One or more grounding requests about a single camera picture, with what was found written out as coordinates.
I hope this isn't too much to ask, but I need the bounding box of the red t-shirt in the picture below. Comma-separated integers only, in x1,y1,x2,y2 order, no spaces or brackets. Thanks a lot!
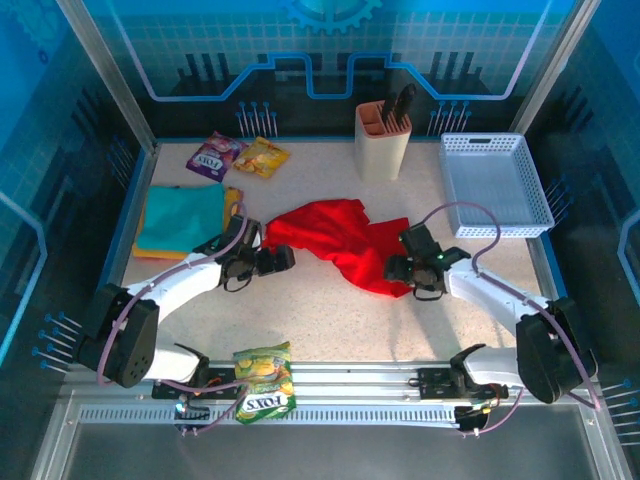
261,198,417,300

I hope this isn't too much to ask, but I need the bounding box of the green Fox's candy bag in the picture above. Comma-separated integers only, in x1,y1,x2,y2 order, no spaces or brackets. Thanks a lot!
233,341,298,426

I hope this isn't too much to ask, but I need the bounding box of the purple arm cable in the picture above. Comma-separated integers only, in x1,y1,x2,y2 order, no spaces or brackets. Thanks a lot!
422,200,601,437
96,200,251,437

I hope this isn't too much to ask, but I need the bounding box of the small black-handled knife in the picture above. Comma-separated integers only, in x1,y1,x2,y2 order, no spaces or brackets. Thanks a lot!
381,92,400,126

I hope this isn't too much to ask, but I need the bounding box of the folded teal t-shirt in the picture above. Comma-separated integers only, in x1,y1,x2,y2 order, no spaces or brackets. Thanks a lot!
135,183,227,254

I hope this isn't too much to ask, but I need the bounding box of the purple Fox's candy bag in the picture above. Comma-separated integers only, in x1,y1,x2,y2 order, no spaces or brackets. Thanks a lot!
185,130,249,183

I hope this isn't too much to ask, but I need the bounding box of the white perforated plastic basket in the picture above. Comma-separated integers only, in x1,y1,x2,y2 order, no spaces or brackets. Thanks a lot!
439,131,557,239

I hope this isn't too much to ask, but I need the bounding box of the white slotted cable duct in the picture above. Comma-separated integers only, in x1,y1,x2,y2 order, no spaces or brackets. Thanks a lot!
78,403,461,427

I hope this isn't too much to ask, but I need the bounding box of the beige knife block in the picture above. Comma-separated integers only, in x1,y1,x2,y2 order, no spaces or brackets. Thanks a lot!
355,101,413,183

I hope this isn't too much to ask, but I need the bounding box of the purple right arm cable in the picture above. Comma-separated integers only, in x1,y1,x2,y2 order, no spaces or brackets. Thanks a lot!
422,200,601,437

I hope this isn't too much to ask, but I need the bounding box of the large black-handled knife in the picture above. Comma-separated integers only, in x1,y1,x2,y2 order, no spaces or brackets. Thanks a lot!
394,83,418,124

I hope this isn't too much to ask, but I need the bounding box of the aluminium frame post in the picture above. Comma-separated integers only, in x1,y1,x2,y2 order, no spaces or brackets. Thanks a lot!
54,0,160,155
508,0,604,134

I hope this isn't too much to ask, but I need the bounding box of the yellow candy bag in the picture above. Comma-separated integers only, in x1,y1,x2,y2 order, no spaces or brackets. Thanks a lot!
232,135,292,180

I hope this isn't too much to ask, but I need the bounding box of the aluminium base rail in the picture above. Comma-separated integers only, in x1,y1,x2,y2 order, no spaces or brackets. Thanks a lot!
62,358,601,404

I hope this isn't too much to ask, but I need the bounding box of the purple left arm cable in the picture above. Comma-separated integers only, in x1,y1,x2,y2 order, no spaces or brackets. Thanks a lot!
96,200,251,437

